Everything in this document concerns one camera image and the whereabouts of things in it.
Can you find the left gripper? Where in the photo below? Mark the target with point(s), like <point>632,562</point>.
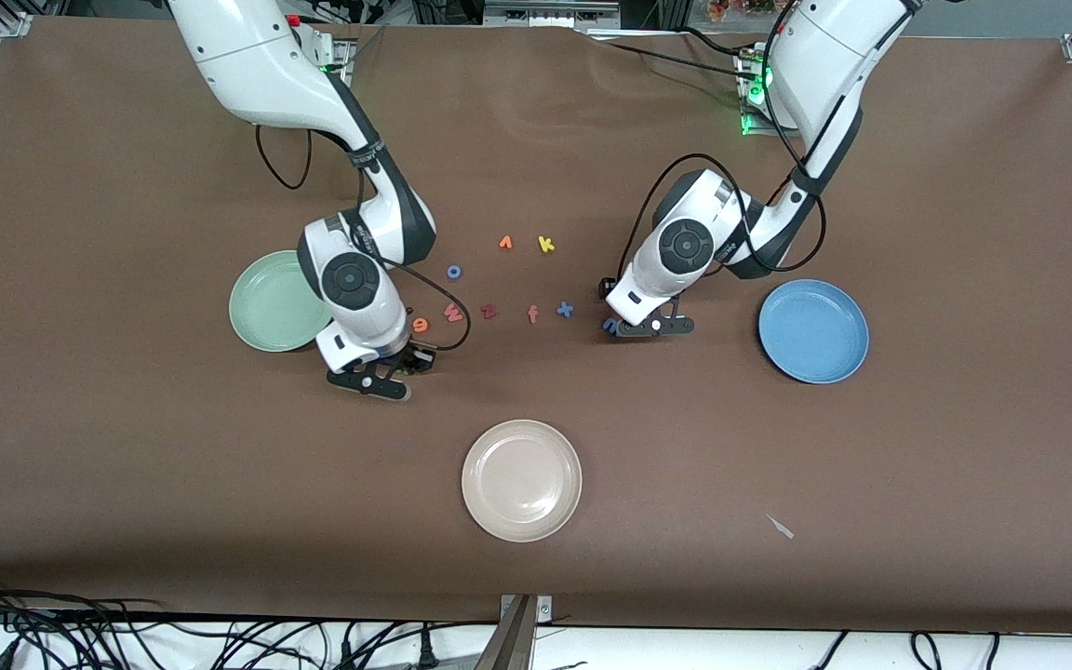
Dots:
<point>607,288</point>

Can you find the blue plate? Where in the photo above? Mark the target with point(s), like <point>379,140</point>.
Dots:
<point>813,331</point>

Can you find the yellow foam letter k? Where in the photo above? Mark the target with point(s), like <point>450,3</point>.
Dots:
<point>545,244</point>

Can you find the grey metal box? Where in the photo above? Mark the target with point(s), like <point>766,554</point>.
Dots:
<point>545,11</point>

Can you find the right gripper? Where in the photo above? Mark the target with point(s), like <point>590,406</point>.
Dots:
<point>415,359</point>

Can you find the beige plate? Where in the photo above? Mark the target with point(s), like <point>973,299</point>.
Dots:
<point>522,480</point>

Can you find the orange foam number nine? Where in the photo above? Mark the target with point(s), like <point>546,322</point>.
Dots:
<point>421,325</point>

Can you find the dark red foam letter z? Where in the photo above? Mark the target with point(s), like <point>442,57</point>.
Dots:
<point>489,311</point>

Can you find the green plate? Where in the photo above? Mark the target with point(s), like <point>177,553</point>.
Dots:
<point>266,307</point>

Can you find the brown table cover sheet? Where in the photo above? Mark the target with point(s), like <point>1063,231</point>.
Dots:
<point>220,484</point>

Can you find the red foam letter w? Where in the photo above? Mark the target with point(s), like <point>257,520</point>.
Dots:
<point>453,314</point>

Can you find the aluminium frame strut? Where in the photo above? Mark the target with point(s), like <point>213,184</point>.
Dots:
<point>513,642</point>

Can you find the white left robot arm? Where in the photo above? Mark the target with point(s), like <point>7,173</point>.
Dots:
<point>824,65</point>

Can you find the white tape scrap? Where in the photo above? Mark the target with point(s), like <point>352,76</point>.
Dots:
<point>781,528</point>

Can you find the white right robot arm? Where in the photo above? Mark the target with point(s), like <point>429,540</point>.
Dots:
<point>257,65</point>

